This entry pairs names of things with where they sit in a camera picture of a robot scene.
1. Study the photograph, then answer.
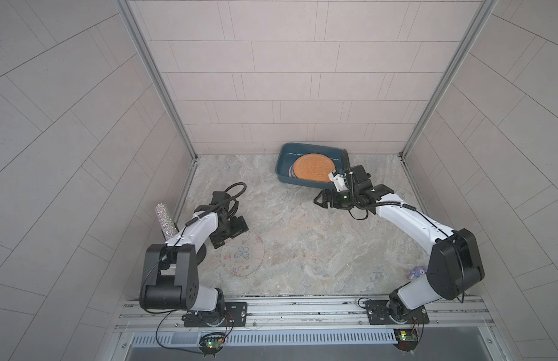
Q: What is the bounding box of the orange round coaster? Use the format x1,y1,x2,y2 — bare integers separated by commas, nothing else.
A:
292,153,335,183

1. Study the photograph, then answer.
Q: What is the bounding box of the teal storage box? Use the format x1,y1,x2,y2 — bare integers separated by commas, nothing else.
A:
275,142,344,190

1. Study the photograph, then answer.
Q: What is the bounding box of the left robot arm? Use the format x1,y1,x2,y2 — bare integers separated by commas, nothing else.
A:
139,188,248,320

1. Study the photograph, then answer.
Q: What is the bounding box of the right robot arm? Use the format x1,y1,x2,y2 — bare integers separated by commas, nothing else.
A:
313,165,485,323

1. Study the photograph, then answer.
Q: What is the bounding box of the pale butterfly coaster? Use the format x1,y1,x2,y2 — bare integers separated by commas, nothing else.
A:
221,232,265,277

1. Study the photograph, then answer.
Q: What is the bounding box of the glitter microphone on stand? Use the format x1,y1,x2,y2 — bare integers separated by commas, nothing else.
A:
155,202,208,267

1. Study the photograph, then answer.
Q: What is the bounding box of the small purple toy figure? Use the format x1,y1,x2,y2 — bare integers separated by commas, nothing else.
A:
407,266,427,281

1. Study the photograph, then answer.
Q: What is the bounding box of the left controller board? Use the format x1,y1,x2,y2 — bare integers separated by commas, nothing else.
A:
199,332,226,356

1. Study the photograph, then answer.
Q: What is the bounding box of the controller board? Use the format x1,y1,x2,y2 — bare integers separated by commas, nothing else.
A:
394,329,420,352
199,332,226,356

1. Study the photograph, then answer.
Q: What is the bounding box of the right controller board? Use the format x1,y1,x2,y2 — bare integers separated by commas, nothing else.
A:
394,329,420,352

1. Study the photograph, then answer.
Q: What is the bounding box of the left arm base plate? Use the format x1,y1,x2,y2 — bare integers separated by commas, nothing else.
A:
182,302,247,327

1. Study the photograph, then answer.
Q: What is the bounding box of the aluminium mounting rail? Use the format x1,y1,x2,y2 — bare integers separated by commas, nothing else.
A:
113,295,494,332

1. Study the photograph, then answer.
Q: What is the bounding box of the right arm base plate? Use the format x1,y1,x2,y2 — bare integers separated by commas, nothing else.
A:
362,299,430,326

